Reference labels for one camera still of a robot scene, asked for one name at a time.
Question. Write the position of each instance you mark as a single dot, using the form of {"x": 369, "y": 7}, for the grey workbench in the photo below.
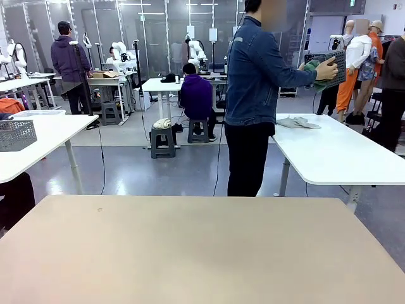
{"x": 107, "y": 85}

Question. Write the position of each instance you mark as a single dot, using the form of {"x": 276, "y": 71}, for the seated person in purple hoodie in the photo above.
{"x": 196, "y": 95}

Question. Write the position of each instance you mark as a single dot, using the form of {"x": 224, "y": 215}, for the rolled beige towel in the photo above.
{"x": 162, "y": 123}

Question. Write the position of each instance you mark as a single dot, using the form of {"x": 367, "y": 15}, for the person's left hand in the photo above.
{"x": 302, "y": 66}

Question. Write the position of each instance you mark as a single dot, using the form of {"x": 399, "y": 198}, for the small white background robot arm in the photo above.
{"x": 121, "y": 55}

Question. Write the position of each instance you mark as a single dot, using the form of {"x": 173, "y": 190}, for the open cardboard box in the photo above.
{"x": 104, "y": 74}

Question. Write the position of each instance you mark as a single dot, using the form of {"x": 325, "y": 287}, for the person's right hand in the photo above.
{"x": 327, "y": 69}

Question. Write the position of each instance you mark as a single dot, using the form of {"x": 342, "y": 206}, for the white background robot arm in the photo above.
{"x": 196, "y": 50}

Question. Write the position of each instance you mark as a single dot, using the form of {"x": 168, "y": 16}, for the long white back table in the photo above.
{"x": 22, "y": 83}

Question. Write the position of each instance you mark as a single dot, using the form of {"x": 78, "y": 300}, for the black camera pole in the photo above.
{"x": 137, "y": 69}

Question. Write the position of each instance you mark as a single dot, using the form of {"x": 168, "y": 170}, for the orange cloth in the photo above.
{"x": 11, "y": 106}

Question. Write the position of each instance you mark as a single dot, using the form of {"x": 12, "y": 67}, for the bare mannequin with grey vest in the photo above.
{"x": 349, "y": 30}

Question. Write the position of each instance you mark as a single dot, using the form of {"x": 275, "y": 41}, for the standing person with cap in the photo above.
{"x": 68, "y": 60}

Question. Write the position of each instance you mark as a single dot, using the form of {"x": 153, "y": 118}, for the light grey perforated basket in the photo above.
{"x": 16, "y": 134}

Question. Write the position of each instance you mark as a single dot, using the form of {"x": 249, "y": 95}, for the grey plastic step stool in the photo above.
{"x": 111, "y": 112}
{"x": 163, "y": 142}
{"x": 198, "y": 131}

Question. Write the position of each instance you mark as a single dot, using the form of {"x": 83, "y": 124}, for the dark grey perforated basket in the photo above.
{"x": 341, "y": 63}

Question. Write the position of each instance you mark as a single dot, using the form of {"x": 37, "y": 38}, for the wooden shoe rack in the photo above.
{"x": 288, "y": 92}

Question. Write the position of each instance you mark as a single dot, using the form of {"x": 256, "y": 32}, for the seated person in white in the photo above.
{"x": 111, "y": 57}

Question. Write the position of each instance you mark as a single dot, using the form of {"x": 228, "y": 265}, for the person in brown sweater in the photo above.
{"x": 394, "y": 79}

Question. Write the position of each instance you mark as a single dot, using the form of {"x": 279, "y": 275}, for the mannequin with beige hat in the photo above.
{"x": 375, "y": 41}

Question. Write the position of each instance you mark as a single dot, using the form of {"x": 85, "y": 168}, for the clear plastic bin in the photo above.
{"x": 41, "y": 113}

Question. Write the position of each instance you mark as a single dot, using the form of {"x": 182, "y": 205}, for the white rectangular wall panel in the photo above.
{"x": 190, "y": 31}
{"x": 213, "y": 35}

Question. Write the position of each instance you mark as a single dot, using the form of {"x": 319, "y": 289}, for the person in denim jacket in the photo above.
{"x": 250, "y": 79}

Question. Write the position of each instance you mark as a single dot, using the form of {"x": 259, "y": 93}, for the light blue-grey towel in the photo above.
{"x": 295, "y": 122}

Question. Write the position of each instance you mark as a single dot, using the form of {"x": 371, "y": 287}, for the mannequin with white shirt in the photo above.
{"x": 359, "y": 50}

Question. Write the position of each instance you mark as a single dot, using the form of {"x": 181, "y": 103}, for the black bag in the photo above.
{"x": 168, "y": 78}

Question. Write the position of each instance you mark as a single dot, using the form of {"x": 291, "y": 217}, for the black camera tripod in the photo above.
{"x": 83, "y": 82}

